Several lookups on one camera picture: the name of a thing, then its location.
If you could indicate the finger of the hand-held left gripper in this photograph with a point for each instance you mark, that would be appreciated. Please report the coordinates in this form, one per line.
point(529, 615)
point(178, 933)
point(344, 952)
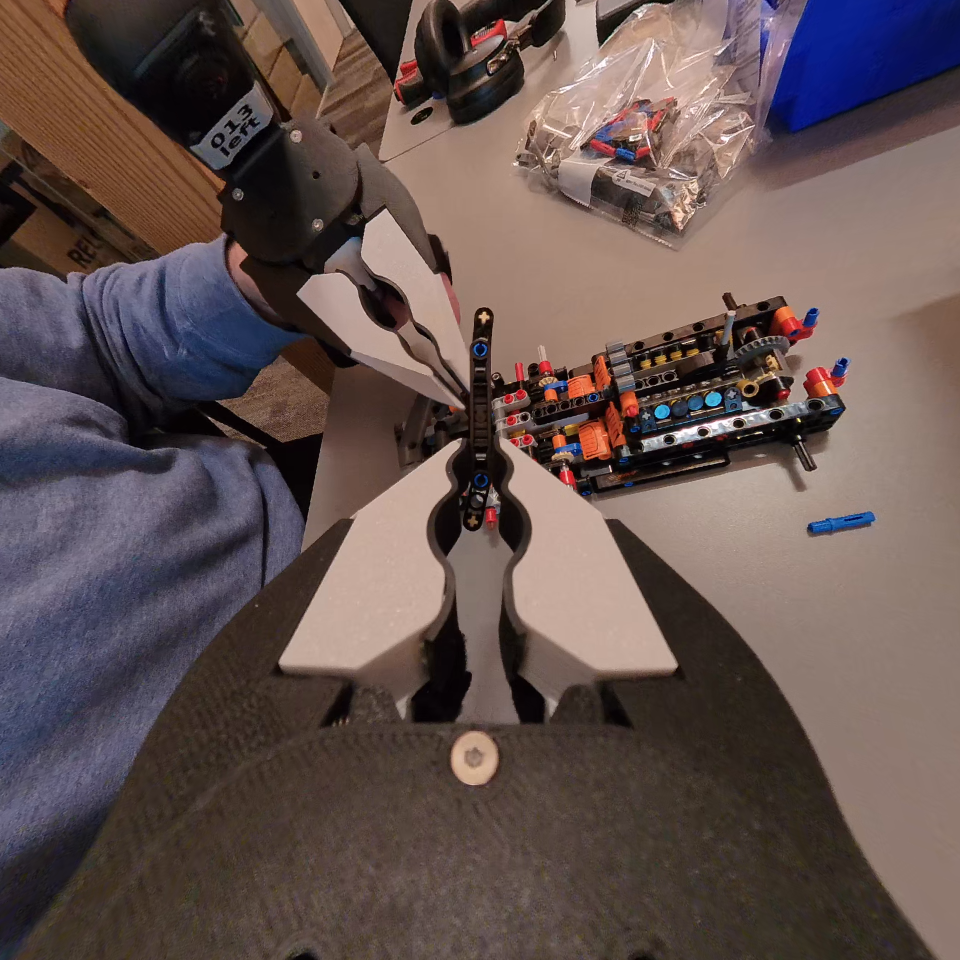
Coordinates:
point(345, 315)
point(412, 270)

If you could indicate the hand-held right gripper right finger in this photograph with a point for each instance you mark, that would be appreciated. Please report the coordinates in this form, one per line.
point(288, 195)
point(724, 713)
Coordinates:
point(592, 592)

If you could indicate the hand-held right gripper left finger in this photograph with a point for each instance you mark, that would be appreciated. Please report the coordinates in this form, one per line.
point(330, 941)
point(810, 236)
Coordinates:
point(367, 592)

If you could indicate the black lego beam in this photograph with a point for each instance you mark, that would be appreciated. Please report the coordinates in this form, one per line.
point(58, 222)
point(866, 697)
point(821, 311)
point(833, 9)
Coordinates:
point(478, 375)

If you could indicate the grey lego subassembly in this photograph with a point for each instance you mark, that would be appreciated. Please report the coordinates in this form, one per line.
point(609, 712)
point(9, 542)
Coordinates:
point(420, 435)

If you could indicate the lego chassis assembly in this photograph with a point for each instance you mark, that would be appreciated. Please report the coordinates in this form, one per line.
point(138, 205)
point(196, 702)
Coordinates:
point(675, 405)

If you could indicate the person's left forearm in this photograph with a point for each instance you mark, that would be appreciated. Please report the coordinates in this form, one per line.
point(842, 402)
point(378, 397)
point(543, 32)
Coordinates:
point(165, 322)

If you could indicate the blue lego axle pin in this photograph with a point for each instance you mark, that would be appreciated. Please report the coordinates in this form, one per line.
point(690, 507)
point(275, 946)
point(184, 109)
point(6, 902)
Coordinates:
point(840, 523)

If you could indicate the clear bag of lego parts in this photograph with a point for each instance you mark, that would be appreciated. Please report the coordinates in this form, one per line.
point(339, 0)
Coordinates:
point(645, 142)

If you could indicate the person's left hand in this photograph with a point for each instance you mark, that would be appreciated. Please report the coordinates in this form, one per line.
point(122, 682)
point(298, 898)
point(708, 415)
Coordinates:
point(238, 268)

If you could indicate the black chair base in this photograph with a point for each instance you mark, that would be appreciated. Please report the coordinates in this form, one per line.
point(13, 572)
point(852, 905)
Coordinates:
point(292, 465)

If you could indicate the black round desk grommet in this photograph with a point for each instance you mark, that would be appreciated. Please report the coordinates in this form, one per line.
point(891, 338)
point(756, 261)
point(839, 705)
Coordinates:
point(424, 115)

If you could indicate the black and red device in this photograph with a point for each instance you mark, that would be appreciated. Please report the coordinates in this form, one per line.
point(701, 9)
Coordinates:
point(480, 82)

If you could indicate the wooden panel cabinet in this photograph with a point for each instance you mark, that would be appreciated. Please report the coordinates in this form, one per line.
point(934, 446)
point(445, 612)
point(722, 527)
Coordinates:
point(82, 150)

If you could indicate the cardboard box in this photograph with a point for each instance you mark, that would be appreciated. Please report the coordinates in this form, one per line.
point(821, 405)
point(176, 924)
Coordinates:
point(60, 232)

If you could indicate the person's upper body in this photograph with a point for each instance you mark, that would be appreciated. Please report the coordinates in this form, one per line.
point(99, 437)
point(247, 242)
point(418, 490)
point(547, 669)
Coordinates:
point(112, 585)

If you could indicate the blue plastic bin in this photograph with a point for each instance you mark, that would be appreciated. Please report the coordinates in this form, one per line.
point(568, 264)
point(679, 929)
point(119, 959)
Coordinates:
point(870, 60)

